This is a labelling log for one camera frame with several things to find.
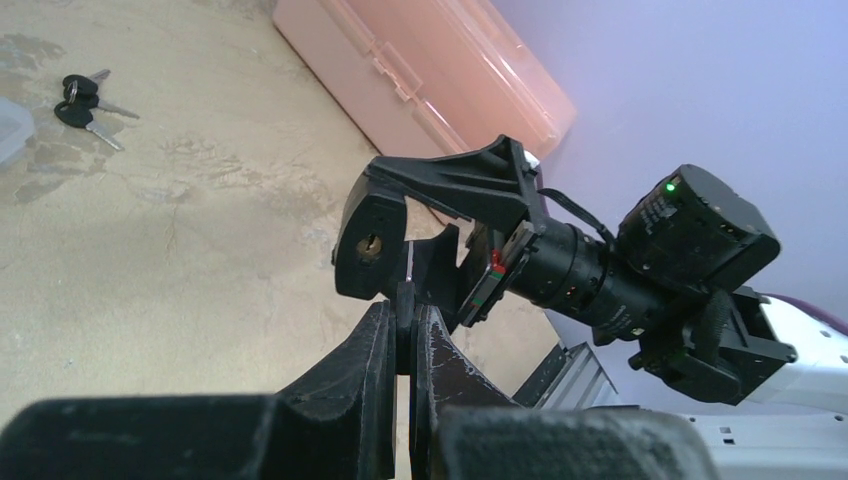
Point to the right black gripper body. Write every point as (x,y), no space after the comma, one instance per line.
(564,270)

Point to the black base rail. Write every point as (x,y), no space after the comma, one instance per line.
(568,379)

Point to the black padlock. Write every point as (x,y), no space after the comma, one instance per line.
(370,240)

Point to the clear plastic screw box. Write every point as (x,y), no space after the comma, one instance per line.
(17,127)

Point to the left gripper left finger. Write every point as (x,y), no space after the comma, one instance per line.
(336,421)

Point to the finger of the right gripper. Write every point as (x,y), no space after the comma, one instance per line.
(439,280)
(494,185)

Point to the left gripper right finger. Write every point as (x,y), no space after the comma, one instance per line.
(464,427)

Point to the pink plastic storage box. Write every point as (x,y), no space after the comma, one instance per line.
(428,78)

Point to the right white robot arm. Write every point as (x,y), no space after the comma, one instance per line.
(673,280)

